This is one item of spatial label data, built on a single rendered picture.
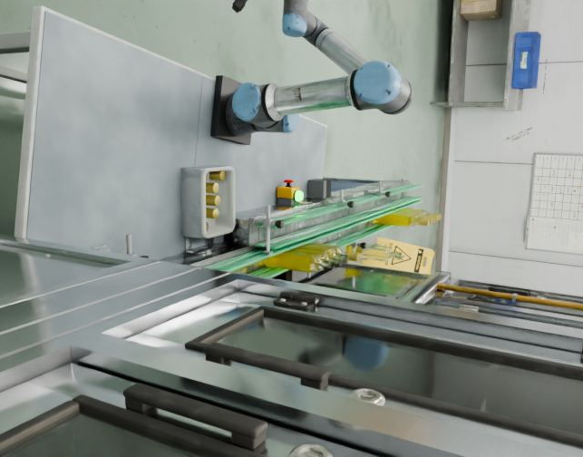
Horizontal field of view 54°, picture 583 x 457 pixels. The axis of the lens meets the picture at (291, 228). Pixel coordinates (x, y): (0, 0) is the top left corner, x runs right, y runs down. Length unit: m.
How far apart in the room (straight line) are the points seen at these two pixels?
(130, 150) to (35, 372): 1.10
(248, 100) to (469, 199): 6.21
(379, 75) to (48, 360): 1.19
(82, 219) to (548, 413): 1.25
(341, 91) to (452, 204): 6.27
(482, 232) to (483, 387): 7.20
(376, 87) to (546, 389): 1.10
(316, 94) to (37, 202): 0.81
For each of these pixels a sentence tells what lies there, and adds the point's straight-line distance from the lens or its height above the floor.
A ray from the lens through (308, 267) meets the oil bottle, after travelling 2.00.
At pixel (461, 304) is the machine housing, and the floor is 1.52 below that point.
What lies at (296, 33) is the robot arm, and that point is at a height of 1.06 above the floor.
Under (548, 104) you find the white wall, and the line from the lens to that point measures 7.65.
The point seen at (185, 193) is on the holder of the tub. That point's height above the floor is 0.77.
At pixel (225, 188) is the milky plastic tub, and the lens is 1.96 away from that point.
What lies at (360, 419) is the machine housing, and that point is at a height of 1.78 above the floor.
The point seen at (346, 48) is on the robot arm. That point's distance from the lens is 1.88.
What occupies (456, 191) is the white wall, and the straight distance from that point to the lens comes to 7.84.
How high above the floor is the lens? 1.94
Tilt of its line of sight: 28 degrees down
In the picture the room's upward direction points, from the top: 96 degrees clockwise
